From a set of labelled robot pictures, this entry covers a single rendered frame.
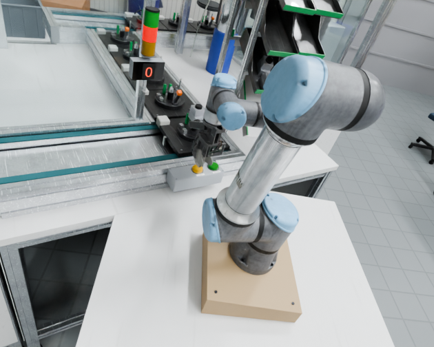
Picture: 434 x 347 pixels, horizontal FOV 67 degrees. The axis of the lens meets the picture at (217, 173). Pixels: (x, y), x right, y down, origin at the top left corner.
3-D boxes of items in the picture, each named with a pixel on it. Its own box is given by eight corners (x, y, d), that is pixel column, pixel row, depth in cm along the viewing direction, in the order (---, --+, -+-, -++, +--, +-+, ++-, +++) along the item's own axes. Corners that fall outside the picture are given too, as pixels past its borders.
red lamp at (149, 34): (158, 43, 117) (160, 29, 114) (145, 42, 114) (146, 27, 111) (153, 37, 120) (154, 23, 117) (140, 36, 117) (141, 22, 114)
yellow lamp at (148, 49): (156, 56, 120) (158, 43, 117) (143, 56, 117) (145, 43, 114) (151, 51, 123) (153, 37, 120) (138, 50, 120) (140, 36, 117)
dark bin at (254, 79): (281, 95, 139) (290, 84, 132) (253, 93, 133) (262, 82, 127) (264, 43, 148) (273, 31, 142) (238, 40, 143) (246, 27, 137)
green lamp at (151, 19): (160, 28, 114) (162, 14, 110) (146, 27, 111) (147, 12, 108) (154, 23, 116) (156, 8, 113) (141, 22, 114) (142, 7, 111)
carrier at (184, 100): (202, 118, 156) (207, 93, 148) (153, 121, 144) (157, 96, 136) (180, 92, 170) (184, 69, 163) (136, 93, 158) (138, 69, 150)
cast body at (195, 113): (204, 124, 136) (207, 109, 131) (194, 124, 134) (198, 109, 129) (195, 113, 141) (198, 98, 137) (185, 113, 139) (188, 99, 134)
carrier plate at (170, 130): (229, 150, 141) (230, 146, 139) (178, 158, 129) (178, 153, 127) (203, 119, 155) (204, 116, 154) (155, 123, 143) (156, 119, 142)
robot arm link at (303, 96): (251, 250, 92) (382, 93, 53) (199, 251, 86) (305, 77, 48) (241, 214, 99) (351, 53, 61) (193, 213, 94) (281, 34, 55)
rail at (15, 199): (240, 173, 145) (246, 153, 139) (2, 219, 100) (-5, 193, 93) (233, 165, 149) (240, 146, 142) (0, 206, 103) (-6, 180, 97)
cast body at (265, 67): (266, 78, 139) (275, 66, 133) (257, 75, 138) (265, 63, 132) (265, 62, 143) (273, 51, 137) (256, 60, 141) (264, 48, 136)
